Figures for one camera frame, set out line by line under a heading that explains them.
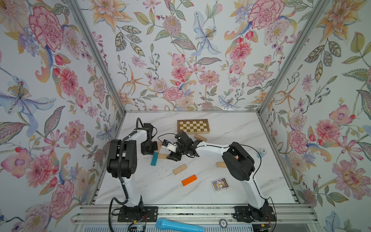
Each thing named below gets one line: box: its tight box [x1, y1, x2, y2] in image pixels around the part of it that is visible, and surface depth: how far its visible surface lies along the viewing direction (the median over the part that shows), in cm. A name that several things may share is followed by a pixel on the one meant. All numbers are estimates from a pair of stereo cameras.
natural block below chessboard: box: [194, 133, 208, 143], surface depth 106 cm
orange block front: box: [181, 174, 198, 187], surface depth 88 cm
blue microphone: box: [155, 217, 205, 232], surface depth 71 cm
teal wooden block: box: [150, 152, 159, 167], surface depth 95 cm
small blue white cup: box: [259, 147, 268, 159], surface depth 92 cm
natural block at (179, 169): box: [172, 163, 188, 175], surface depth 92 cm
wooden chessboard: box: [177, 118, 211, 135], surface depth 109 cm
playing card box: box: [211, 177, 230, 192], surface depth 84 cm
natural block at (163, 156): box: [158, 153, 169, 160], surface depth 97 cm
